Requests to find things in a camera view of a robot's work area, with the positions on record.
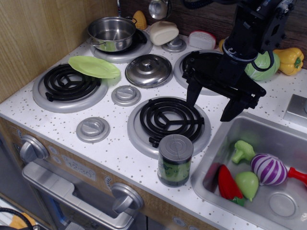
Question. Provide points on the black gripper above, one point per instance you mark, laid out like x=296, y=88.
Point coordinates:
x=231, y=73

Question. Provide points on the steel pot lid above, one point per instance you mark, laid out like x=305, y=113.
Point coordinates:
x=148, y=71

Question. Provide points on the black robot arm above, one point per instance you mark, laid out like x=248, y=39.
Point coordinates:
x=258, y=28

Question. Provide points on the front centre black burner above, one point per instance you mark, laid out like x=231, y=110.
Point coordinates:
x=159, y=117

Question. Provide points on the yellow toy squash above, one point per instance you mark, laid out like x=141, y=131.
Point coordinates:
x=220, y=45

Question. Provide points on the red white cheese wedge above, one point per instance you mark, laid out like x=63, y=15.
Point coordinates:
x=202, y=40

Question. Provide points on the green toy broccoli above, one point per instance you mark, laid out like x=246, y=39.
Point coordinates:
x=243, y=151

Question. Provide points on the green toy cabbage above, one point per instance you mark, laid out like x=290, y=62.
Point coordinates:
x=263, y=61

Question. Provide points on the grey stove knob back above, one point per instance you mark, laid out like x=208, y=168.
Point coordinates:
x=176, y=45

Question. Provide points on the grey stove knob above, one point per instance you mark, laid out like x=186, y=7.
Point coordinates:
x=126, y=95
x=176, y=45
x=93, y=130

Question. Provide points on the green labelled toy can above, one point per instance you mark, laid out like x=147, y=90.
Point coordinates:
x=174, y=160

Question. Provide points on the grey faucet base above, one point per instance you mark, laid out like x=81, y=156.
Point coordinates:
x=296, y=111

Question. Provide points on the beige toy bread loaf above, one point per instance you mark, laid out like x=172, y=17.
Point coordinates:
x=162, y=32

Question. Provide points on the yellow toy bell pepper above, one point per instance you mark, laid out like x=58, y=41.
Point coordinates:
x=291, y=60

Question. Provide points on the grey stove knob middle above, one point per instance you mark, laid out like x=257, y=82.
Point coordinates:
x=126, y=95

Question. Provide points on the light green toy pear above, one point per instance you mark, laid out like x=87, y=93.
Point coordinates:
x=248, y=184

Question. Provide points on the purple toy onion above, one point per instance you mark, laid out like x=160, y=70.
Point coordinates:
x=269, y=169

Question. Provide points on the red toy chili pepper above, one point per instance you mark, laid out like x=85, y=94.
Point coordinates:
x=228, y=188

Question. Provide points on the toy corn cob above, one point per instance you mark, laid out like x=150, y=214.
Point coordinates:
x=139, y=20

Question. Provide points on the hanging steel ladle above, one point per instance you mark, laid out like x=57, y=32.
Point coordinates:
x=160, y=9

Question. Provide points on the grey stove knob front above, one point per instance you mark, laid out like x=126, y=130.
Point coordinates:
x=93, y=130

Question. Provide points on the steel sink basin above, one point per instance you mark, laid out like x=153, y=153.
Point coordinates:
x=273, y=207

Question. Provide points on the light green plastic plate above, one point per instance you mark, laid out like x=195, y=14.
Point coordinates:
x=94, y=67

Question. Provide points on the right oven dial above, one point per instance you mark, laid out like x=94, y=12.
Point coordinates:
x=125, y=198

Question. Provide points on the oven dial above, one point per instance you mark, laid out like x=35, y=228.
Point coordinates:
x=32, y=149
x=125, y=198

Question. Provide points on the front left black burner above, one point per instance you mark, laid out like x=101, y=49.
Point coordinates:
x=61, y=89

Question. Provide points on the left oven dial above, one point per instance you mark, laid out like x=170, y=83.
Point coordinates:
x=32, y=149

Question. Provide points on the orange toy on floor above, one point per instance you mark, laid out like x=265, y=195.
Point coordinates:
x=18, y=223

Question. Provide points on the red toy handle piece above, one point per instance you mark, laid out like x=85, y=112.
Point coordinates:
x=293, y=173

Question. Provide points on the steel pot with handles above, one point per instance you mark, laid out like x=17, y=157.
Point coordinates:
x=111, y=34

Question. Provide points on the grey oven door handle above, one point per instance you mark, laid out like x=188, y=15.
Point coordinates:
x=88, y=208

